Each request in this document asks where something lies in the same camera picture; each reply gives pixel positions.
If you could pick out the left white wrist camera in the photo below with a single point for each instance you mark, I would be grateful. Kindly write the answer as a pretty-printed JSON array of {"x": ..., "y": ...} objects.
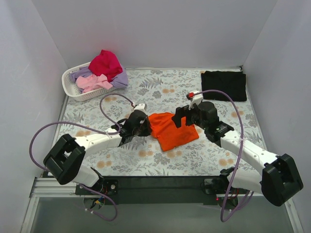
[{"x": 141, "y": 107}]

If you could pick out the floral table mat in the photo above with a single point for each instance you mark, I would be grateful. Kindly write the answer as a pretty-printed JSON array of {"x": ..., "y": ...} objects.
[{"x": 162, "y": 91}]

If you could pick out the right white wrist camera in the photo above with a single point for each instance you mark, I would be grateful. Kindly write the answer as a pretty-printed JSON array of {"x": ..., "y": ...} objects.
[{"x": 195, "y": 97}]

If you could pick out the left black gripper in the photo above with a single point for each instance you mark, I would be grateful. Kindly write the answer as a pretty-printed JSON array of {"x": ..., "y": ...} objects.
[{"x": 145, "y": 127}]

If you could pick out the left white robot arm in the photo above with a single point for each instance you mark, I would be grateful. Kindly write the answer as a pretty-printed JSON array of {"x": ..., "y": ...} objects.
[{"x": 64, "y": 161}]

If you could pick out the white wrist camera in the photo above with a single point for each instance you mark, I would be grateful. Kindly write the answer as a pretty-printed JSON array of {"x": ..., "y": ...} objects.
[
  {"x": 141, "y": 107},
  {"x": 195, "y": 97}
]

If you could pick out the pink t shirt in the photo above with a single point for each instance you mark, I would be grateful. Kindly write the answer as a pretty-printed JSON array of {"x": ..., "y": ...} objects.
[{"x": 93, "y": 82}]

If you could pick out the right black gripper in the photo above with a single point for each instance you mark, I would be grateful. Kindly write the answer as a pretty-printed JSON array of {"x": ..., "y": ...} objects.
[{"x": 182, "y": 116}]

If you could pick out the white plastic laundry basket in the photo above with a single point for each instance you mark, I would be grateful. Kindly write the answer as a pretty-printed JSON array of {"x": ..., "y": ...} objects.
[{"x": 72, "y": 90}]

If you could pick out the magenta t shirt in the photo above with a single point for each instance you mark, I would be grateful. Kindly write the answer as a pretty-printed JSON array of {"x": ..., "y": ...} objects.
[{"x": 106, "y": 63}]

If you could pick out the lavender t shirt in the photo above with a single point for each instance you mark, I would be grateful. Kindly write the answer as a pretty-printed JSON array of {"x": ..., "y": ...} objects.
[{"x": 120, "y": 81}]

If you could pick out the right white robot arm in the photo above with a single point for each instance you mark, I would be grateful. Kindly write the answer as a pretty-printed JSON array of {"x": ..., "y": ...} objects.
[{"x": 276, "y": 177}]

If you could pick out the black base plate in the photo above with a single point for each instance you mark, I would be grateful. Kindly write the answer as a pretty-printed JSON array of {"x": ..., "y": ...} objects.
[{"x": 164, "y": 189}]

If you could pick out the folded black t shirt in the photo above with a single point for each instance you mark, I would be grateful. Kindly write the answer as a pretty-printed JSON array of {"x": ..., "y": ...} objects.
[{"x": 230, "y": 82}]

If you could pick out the orange t shirt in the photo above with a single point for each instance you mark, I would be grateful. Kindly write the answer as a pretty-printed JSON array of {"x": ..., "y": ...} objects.
[{"x": 167, "y": 134}]

